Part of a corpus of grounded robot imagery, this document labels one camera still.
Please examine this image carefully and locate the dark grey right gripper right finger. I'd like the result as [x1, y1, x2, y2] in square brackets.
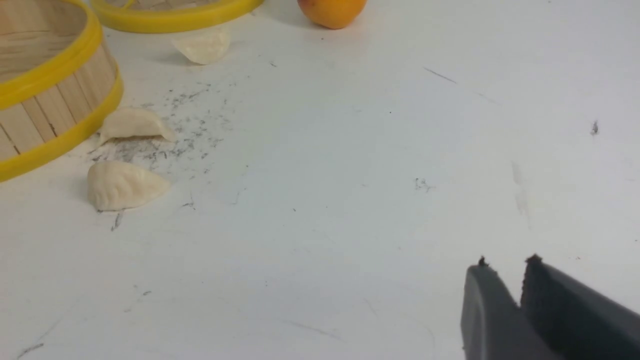
[519, 255, 640, 360]

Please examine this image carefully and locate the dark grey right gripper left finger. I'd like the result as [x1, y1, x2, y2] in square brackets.
[461, 256, 560, 360]

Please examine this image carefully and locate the white ridged front dumpling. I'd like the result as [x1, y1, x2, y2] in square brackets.
[87, 161, 172, 212]

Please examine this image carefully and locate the woven bamboo steamer lid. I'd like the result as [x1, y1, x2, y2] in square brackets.
[89, 0, 263, 34]

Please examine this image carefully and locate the orange toy pear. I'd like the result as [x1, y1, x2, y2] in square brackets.
[297, 0, 367, 30]

